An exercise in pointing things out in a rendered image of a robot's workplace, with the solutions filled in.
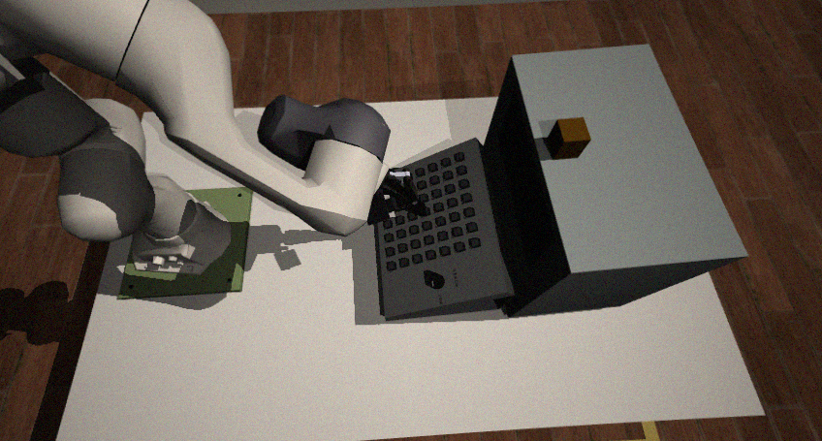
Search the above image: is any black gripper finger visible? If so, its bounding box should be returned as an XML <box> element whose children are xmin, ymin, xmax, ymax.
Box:
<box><xmin>390</xmin><ymin>196</ymin><xmax>423</xmax><ymax>216</ymax></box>
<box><xmin>381</xmin><ymin>168</ymin><xmax>427</xmax><ymax>215</ymax></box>

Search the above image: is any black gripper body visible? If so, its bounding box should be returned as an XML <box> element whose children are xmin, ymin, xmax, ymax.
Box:
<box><xmin>380</xmin><ymin>169</ymin><xmax>396</xmax><ymax>189</ymax></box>

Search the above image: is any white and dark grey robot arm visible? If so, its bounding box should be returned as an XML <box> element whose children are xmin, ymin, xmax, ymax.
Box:
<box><xmin>0</xmin><ymin>0</ymin><xmax>398</xmax><ymax>275</ymax></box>

